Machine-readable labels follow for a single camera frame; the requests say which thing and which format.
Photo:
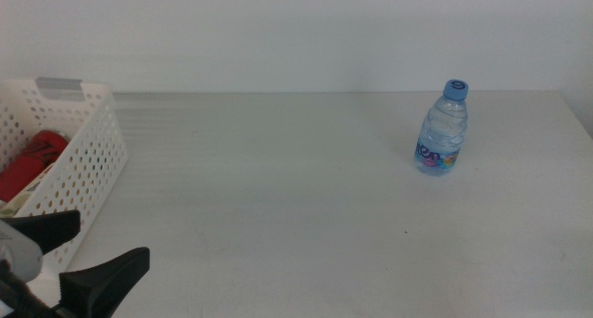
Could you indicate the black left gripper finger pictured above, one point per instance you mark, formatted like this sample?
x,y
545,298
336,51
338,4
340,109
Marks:
x,y
51,227
102,281

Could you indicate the red soda can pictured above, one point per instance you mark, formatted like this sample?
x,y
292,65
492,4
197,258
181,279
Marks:
x,y
28,167

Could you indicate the clear water bottle blue cap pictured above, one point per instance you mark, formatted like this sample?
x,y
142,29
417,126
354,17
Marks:
x,y
441,137

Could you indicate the white perforated plastic basket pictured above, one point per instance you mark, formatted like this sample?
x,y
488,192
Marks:
x,y
88,169

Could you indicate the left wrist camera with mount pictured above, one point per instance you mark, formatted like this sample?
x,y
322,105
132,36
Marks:
x,y
18,253

